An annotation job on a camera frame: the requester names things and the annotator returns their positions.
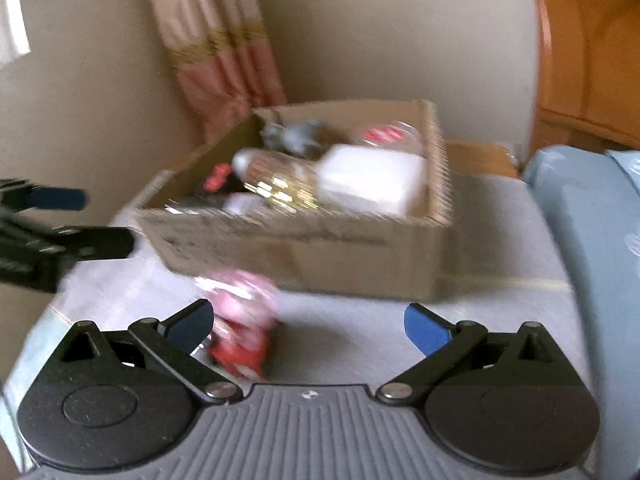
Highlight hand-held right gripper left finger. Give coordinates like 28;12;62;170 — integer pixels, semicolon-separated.
47;298;246;407

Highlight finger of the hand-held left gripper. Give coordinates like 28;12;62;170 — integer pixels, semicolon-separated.
0;210;137;264
0;177;89;212

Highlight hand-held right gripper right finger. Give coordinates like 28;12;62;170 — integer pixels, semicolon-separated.
375;302;557;405

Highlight pink keychain toy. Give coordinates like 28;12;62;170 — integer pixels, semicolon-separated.
195;267;282;333

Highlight brown cardboard box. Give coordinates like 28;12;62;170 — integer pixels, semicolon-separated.
132;100;456;303

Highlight clear plastic jar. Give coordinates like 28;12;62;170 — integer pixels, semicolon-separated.
162;195;226;217

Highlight black toy car red wheels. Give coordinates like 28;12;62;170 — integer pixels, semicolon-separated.
197;162;238;197

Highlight white cotton swab box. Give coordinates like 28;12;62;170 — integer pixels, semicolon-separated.
316;144;430;218

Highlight clear jar of yellow capsules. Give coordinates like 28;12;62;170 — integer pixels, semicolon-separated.
231;147;323;211

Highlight wooden board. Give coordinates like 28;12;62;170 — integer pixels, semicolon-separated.
445;140;521;179

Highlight light blue pillow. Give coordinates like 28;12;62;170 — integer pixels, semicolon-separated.
522;145;640;411

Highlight clear plastic box red label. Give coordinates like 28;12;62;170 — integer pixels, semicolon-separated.
357;121;427;158

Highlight pink curtain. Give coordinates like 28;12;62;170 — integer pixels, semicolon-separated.
140;0;288;143

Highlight grey toy animal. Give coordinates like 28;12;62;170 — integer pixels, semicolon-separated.
260;119;326;158

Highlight wooden cabinet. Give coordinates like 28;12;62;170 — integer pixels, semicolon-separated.
525;0;640;153

